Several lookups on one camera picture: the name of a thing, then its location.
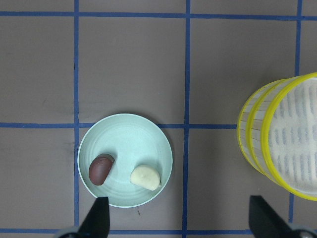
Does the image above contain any white steamed bun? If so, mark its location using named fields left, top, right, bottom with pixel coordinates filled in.
left=130, top=165, right=160, bottom=191

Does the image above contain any brown chocolate bun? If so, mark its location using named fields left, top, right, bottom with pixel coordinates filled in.
left=89, top=154, right=114, bottom=186

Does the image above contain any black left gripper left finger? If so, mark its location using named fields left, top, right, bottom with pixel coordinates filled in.
left=78, top=197, right=110, bottom=235

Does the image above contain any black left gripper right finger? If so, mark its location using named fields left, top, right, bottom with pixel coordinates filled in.
left=249, top=195, right=292, bottom=238

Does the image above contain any light green plate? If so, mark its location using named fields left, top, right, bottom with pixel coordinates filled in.
left=77, top=114, right=173, bottom=208

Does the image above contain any yellow steamer layer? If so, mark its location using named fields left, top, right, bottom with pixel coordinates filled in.
left=236, top=79, right=285, bottom=175
left=250, top=73, right=317, bottom=201

